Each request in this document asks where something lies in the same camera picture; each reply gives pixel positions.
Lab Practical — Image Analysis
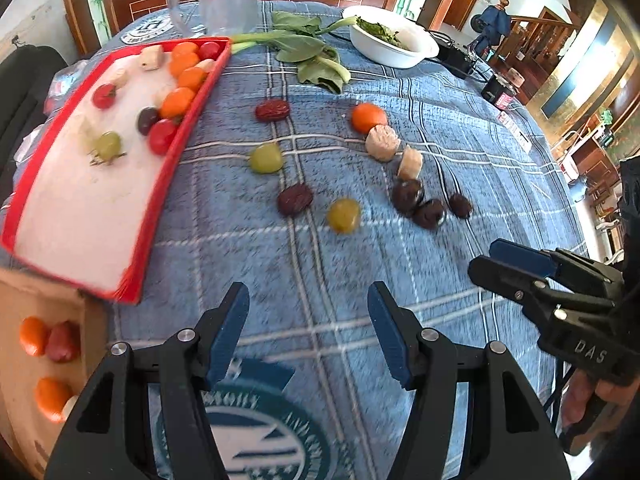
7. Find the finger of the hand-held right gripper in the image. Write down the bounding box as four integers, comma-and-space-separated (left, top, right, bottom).
467, 255, 613, 333
489, 238, 623, 299

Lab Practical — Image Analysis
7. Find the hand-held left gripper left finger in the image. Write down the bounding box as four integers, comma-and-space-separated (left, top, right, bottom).
44, 281, 251, 480

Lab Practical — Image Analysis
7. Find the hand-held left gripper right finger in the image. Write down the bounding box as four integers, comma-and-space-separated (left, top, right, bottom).
366, 280, 571, 480

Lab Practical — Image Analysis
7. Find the large red jujube date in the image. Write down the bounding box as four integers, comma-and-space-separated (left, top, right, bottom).
46, 321, 81, 363

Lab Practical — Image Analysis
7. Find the person's right hand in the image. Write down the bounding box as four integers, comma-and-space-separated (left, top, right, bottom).
559, 370, 640, 456

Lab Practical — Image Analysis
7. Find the blue plaid blanket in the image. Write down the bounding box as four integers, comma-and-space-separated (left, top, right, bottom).
0, 0, 591, 480

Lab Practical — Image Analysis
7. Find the white card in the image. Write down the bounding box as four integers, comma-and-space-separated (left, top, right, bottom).
497, 110, 533, 153

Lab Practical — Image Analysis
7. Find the green grape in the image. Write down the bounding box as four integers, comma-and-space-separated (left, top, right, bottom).
327, 198, 362, 234
249, 143, 284, 176
95, 131, 122, 160

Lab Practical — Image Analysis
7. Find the dark red jujube date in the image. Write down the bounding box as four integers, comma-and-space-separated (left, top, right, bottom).
277, 183, 315, 217

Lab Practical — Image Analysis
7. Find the black box with red label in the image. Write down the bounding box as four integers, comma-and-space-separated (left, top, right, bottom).
480, 72, 518, 108

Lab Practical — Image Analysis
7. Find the red plastic tray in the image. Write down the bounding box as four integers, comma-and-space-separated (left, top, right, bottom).
0, 35, 233, 306

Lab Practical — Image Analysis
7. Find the black power adapter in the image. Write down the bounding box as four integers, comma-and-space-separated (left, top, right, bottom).
430, 35, 476, 78

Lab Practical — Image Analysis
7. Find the dark purple grape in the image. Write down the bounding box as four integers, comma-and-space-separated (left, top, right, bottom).
137, 107, 161, 136

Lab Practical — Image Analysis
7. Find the wooden stair railing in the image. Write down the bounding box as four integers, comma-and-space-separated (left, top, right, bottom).
500, 0, 586, 61

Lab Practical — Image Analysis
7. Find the dark blue cloth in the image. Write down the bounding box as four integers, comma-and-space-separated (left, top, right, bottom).
470, 5, 513, 56

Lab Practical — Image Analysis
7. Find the white bowl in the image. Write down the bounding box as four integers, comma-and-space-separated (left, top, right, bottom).
342, 5, 441, 68

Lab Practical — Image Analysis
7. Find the chopped green vegetable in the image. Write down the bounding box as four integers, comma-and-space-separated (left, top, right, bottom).
356, 17, 408, 51

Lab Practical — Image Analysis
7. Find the green leafy vegetable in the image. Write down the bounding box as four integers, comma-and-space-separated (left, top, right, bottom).
230, 10, 361, 93

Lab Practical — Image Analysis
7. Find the clear plastic bag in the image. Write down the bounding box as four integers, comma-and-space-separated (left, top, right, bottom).
47, 60, 88, 111

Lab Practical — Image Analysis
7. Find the black leather sofa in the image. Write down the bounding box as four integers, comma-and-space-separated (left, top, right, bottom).
0, 45, 68, 196

